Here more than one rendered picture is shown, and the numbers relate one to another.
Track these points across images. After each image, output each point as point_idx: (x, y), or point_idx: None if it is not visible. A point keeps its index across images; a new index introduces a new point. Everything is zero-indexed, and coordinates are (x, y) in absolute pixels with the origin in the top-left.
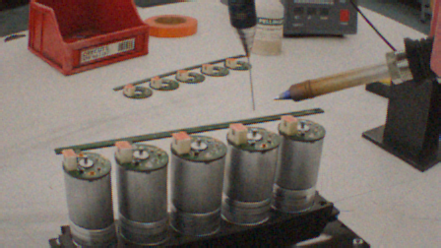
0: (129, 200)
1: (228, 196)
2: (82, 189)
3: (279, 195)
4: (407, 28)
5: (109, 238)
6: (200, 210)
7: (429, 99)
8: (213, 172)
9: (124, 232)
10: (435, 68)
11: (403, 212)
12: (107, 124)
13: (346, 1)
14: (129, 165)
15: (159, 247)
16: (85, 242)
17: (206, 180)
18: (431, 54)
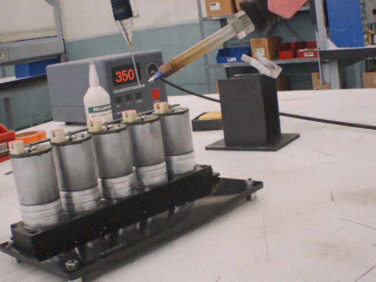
0: (69, 172)
1: (135, 165)
2: (33, 165)
3: (168, 163)
4: (211, 94)
5: (60, 210)
6: (121, 173)
7: (261, 93)
8: (123, 139)
9: (69, 207)
10: (274, 8)
11: (274, 170)
12: (12, 188)
13: (155, 80)
14: (65, 141)
15: (100, 210)
16: (40, 220)
17: (120, 146)
18: (268, 0)
